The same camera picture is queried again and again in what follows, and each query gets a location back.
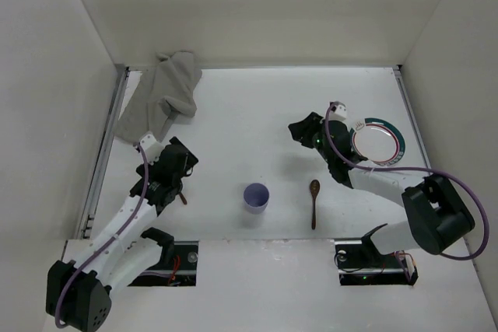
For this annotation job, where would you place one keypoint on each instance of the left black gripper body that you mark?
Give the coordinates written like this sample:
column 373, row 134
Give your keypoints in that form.
column 183, row 152

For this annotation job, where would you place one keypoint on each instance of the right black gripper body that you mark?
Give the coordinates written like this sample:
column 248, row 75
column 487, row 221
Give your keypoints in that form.
column 307, row 130

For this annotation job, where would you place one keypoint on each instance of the brown wooden fork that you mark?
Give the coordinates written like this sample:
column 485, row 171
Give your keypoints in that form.
column 183, row 198

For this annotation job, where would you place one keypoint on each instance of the white plate green red rim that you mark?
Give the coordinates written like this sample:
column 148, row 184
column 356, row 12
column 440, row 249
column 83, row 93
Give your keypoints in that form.
column 377, row 140

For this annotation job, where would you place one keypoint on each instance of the brown wooden spoon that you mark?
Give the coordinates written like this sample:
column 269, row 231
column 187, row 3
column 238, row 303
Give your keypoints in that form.
column 314, row 191

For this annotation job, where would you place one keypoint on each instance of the lavender plastic cup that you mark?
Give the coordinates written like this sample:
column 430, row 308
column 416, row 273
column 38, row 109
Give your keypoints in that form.
column 256, row 197

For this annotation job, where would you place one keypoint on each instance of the grey cloth placemat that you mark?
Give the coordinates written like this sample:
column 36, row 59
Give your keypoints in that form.
column 163, row 93

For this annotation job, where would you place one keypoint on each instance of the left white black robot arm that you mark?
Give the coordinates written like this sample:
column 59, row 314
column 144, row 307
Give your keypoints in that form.
column 129, row 250

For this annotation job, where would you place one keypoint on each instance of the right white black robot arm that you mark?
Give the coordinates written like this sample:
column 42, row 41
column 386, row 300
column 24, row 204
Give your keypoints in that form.
column 435, row 215

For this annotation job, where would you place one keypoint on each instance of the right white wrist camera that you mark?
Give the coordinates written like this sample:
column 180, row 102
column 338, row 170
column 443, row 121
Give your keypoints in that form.
column 338, row 111

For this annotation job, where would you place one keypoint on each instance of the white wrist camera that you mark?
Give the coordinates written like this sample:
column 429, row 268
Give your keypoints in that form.
column 338, row 111
column 151, row 147

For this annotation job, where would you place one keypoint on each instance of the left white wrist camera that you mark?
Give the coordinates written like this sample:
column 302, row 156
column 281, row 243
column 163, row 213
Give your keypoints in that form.
column 151, row 147

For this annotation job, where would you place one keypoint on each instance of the right metal table rail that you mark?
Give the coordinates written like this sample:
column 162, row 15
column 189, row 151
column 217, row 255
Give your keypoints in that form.
column 401, row 85

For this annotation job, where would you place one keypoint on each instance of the metal table rail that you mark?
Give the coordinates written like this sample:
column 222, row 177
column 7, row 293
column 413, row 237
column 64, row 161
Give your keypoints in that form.
column 91, row 201
column 401, row 85

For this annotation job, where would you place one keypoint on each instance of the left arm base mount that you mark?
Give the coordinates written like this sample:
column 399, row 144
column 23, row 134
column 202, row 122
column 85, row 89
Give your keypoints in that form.
column 175, row 270

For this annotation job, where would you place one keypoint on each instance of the left metal table rail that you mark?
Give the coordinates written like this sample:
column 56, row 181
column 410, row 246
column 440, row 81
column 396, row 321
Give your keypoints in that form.
column 91, row 201

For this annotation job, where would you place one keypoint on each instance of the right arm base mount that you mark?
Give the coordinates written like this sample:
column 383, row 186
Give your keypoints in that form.
column 361, row 265

